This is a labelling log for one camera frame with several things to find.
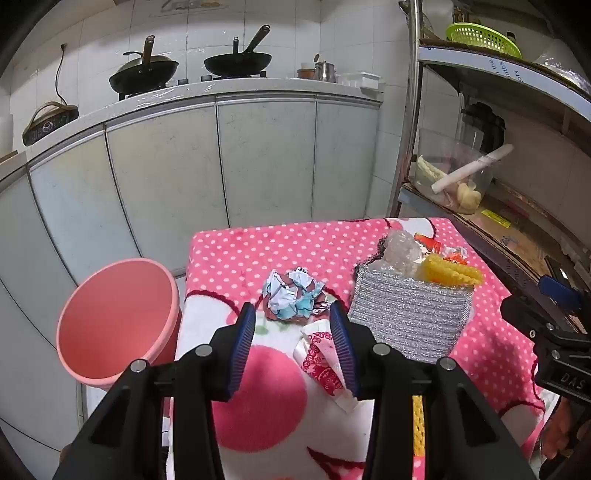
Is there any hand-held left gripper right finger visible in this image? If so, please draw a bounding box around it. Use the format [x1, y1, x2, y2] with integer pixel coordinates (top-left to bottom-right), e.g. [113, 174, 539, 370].
[329, 302, 539, 480]

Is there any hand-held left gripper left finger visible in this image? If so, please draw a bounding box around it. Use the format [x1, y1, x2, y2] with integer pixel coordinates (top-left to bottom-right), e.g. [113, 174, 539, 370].
[55, 302, 257, 480]

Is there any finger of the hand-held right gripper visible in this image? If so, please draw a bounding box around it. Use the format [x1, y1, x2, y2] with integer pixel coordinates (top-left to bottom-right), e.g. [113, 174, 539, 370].
[538, 274, 585, 315]
[501, 295, 561, 344]

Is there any red patterned white paper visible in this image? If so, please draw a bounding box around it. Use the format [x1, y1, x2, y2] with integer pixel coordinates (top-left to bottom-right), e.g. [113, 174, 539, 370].
[293, 320, 358, 411]

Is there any blue white paper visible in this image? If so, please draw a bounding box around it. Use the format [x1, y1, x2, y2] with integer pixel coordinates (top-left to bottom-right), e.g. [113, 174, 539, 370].
[262, 268, 326, 321]

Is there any silver glitter box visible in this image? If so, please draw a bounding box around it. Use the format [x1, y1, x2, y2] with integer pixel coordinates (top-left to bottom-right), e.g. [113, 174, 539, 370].
[347, 263, 475, 365]

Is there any yellow foam net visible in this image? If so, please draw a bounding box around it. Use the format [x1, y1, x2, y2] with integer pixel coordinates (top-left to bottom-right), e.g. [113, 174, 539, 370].
[418, 254, 485, 289]
[412, 394, 426, 480]

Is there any clear bubble wrap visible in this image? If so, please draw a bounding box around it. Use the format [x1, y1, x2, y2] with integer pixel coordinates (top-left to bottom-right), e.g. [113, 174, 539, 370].
[379, 231, 430, 278]

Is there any red snack wrapper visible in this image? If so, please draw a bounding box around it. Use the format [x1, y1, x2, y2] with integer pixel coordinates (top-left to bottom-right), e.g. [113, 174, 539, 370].
[413, 232, 469, 266]

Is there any pink plastic bin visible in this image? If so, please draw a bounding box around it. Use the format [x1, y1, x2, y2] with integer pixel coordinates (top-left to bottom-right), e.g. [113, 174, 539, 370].
[56, 258, 181, 388]

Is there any person's right hand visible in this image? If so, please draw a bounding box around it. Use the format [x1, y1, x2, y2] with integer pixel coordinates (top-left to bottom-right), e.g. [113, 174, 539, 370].
[542, 401, 575, 460]

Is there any pink polka dot blanket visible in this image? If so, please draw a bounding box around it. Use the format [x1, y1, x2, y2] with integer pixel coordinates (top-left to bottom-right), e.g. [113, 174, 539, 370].
[159, 217, 559, 480]

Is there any white rolling pin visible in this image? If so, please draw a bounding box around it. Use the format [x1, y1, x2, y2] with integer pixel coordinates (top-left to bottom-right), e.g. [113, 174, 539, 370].
[431, 143, 515, 193]

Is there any white kitchen cabinet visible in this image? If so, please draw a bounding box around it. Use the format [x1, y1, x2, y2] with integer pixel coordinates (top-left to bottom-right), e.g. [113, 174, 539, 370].
[0, 76, 385, 462]

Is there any clear plastic container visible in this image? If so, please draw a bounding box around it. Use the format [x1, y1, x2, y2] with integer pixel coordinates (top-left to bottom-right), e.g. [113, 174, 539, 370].
[410, 127, 502, 214]

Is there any black blender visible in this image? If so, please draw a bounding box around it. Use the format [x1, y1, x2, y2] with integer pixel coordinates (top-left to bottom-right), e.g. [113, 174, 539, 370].
[459, 99, 506, 153]

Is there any clear plastic bag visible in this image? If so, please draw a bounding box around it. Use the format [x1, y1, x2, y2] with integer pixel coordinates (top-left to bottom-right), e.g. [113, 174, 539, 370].
[536, 53, 591, 93]

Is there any metal shelf rack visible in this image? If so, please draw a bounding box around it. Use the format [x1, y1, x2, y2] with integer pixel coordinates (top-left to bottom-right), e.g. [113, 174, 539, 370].
[397, 0, 591, 333]

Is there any white plastic container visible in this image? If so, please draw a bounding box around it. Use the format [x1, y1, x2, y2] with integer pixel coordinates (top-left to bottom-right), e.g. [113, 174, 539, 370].
[337, 71, 382, 89]

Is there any gas stove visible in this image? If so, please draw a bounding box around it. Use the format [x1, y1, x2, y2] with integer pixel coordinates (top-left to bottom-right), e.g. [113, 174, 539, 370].
[117, 69, 269, 101]

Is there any green plastic basket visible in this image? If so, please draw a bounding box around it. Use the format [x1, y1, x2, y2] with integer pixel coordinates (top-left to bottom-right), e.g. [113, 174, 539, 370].
[445, 22, 523, 58]

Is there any stainless steel kettle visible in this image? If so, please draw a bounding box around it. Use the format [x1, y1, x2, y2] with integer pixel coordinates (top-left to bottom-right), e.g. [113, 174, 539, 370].
[314, 54, 338, 84]

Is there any black wok with lid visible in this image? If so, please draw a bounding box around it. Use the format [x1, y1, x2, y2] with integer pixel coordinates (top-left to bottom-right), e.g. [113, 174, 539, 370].
[108, 36, 180, 95]

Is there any dark woven basket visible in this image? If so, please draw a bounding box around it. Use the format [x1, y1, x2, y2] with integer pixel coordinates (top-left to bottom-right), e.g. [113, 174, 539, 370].
[22, 102, 79, 147]

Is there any wooden cutting board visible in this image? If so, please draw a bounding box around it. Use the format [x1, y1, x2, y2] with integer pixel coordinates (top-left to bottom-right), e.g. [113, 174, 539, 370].
[0, 150, 27, 174]

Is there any black power cable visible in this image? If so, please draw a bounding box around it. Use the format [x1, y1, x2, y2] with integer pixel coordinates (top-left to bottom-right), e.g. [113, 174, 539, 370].
[54, 44, 68, 106]

